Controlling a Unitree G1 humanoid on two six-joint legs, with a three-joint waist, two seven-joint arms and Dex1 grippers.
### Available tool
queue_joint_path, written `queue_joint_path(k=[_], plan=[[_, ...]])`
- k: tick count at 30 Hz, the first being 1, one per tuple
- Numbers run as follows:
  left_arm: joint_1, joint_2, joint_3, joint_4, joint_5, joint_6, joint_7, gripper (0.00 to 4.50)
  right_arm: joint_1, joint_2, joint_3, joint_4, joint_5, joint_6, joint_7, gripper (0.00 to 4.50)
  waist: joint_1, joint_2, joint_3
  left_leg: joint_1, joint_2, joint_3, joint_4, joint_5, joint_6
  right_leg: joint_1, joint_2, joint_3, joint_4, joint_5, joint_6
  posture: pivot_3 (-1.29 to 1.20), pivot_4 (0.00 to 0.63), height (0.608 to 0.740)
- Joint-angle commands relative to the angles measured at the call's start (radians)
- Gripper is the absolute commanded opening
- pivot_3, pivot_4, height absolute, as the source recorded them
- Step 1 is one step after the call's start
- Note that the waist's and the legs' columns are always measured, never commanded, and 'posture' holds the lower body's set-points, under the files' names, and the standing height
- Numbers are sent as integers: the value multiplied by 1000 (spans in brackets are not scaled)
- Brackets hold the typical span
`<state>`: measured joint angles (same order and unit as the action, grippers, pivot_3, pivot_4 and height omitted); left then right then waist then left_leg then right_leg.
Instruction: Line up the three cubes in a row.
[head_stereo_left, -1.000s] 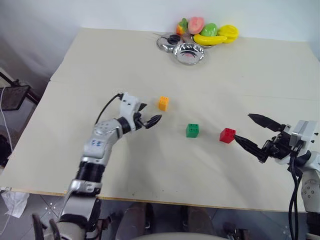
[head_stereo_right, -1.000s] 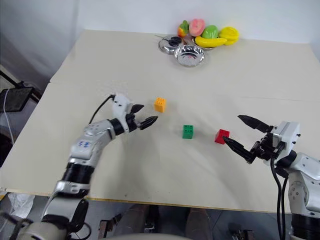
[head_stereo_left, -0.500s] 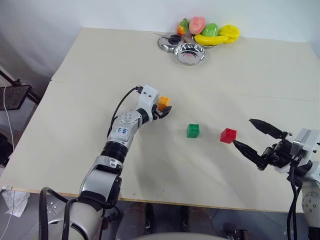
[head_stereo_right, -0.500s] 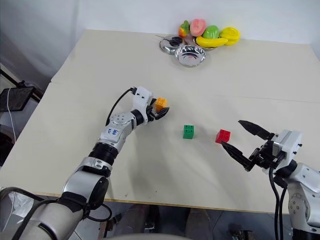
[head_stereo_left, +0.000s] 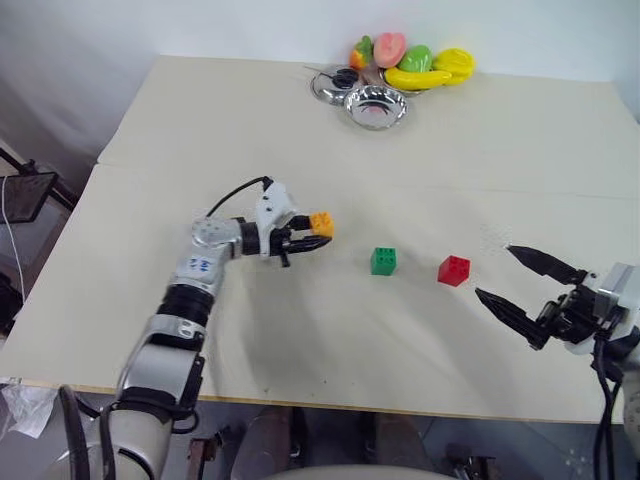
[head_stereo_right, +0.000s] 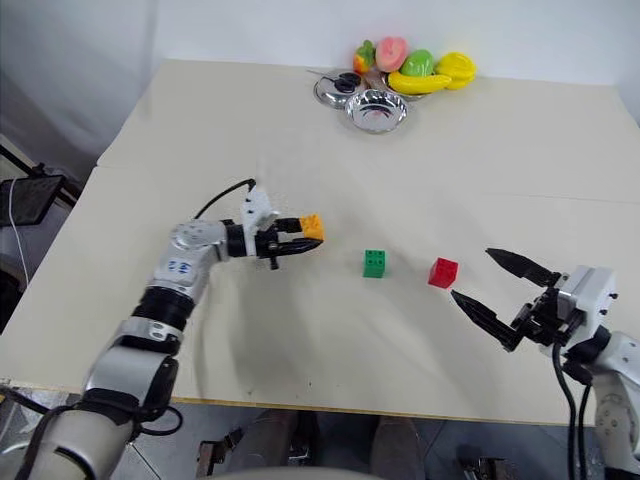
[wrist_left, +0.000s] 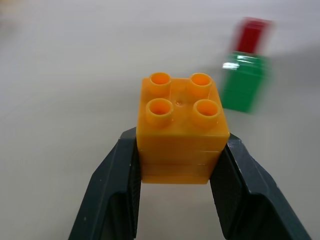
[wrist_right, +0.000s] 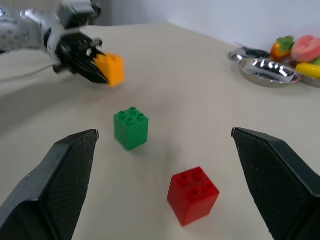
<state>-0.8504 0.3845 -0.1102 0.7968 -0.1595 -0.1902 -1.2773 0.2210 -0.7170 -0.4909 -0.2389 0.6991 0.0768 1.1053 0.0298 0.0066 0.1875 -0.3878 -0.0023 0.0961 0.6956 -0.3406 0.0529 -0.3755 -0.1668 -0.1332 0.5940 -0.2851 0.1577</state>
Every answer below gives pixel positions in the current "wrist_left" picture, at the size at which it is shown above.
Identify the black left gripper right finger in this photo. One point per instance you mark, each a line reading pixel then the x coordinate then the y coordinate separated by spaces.
pixel 260 197

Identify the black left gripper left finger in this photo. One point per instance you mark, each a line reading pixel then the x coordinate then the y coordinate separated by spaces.
pixel 105 190

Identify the orange studded plastic cube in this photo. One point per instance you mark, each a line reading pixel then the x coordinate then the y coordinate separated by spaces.
pixel 181 135

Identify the green plastic cube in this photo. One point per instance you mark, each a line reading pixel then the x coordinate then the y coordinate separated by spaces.
pixel 243 82

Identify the red plastic cube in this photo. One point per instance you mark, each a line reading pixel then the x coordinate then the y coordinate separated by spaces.
pixel 251 37

